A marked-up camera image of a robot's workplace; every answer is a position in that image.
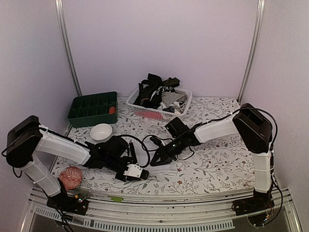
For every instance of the grey underwear in basket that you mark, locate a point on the grey underwear in basket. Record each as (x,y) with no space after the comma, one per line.
(173,102)

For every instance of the white ceramic bowl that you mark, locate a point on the white ceramic bowl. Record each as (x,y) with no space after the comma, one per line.
(101,132)

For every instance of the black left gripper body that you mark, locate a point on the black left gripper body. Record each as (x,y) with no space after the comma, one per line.
(112,163)

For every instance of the green compartment tray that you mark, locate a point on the green compartment tray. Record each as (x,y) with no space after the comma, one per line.
(90,110)

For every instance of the right aluminium frame post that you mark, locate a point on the right aluminium frame post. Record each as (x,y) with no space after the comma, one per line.
(254,44)

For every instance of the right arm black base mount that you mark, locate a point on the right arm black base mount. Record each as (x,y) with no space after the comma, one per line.
(259,201)

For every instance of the white underwear with black trim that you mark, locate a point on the white underwear with black trim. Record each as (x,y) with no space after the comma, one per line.
(167,169)

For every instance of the right robot arm white sleeves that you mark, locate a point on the right robot arm white sleeves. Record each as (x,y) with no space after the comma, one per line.
(258,130)

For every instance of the left aluminium frame post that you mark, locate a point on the left aluminium frame post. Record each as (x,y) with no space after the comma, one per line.
(66,43)

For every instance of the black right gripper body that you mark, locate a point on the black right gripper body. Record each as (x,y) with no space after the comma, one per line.
(175,149)

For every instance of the black underwear in basket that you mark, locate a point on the black underwear in basket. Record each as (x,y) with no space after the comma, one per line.
(150,90)

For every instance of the aluminium frame post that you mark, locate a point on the aluminium frame post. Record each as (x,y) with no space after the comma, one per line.
(254,44)
(66,43)

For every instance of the green tape scrap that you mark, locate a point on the green tape scrap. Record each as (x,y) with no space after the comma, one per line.
(116,198)

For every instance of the aluminium front table rail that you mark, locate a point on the aluminium front table rail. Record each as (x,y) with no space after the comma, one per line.
(210,212)

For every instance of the small orange object in tray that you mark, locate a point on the small orange object in tray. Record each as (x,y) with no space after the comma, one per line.
(112,110)

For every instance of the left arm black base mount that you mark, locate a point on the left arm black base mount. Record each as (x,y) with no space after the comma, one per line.
(77,204)

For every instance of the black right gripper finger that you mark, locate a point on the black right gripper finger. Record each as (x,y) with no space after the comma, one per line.
(166,160)
(159,158)

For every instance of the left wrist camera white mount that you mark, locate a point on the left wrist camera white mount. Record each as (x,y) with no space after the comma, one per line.
(135,171)

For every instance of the red patterned bowl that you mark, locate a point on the red patterned bowl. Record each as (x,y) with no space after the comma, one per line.
(71,177)

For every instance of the robot arm white sleeves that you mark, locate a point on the robot arm white sleeves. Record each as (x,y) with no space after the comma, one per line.
(258,130)
(29,138)

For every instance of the left robot arm white sleeves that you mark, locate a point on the left robot arm white sleeves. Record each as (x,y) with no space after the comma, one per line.
(29,138)

